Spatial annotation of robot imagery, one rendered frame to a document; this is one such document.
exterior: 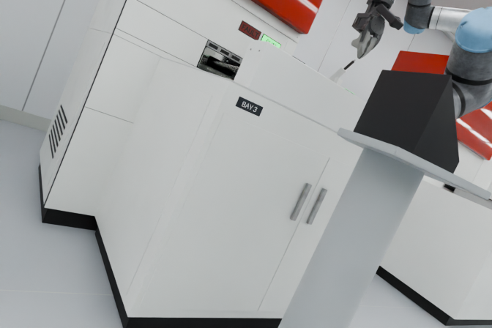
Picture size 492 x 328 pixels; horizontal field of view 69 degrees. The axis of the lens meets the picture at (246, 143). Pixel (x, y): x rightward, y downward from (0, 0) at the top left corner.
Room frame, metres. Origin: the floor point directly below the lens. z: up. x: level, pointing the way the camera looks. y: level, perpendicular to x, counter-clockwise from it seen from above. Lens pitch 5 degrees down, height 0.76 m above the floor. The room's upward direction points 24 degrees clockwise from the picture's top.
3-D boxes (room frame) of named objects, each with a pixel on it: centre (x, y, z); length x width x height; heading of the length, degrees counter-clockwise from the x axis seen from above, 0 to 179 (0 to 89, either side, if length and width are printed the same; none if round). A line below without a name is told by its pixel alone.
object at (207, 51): (1.70, 0.15, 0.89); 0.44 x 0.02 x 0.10; 125
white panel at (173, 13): (1.61, 0.30, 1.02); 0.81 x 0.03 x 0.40; 125
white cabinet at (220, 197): (1.49, -0.11, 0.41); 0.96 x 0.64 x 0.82; 125
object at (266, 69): (1.20, -0.14, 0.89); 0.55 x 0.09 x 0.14; 125
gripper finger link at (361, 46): (1.28, -0.22, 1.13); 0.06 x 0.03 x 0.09; 35
